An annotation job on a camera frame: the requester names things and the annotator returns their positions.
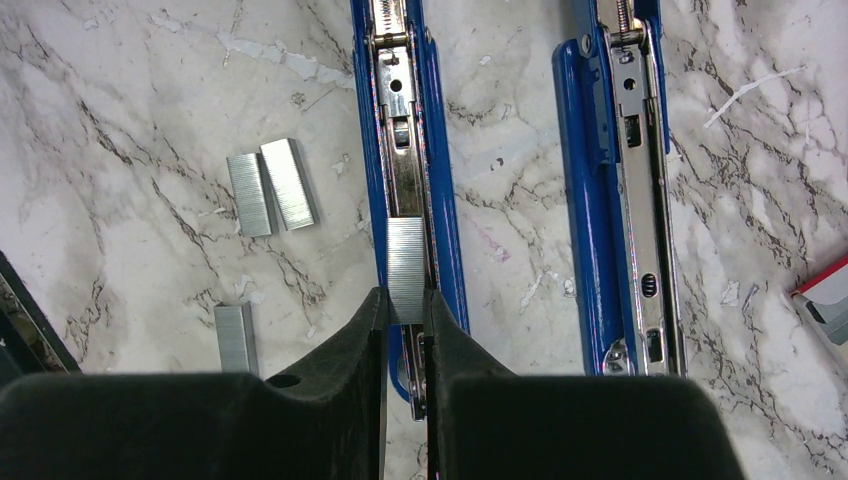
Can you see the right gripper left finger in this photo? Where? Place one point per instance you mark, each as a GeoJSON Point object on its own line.
{"type": "Point", "coordinates": [323, 417]}

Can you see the blue stapler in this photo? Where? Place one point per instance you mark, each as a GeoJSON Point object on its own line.
{"type": "Point", "coordinates": [612, 109]}

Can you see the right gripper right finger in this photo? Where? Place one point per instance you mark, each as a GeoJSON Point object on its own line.
{"type": "Point", "coordinates": [486, 422]}

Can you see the grey staples tray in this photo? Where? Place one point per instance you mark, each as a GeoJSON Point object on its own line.
{"type": "Point", "coordinates": [822, 304]}

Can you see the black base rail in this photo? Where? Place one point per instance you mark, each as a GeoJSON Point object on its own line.
{"type": "Point", "coordinates": [29, 343]}

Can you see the silver staple strip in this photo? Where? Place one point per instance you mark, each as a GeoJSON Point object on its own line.
{"type": "Point", "coordinates": [252, 204]}
{"type": "Point", "coordinates": [290, 186]}
{"type": "Point", "coordinates": [406, 268]}
{"type": "Point", "coordinates": [236, 339]}

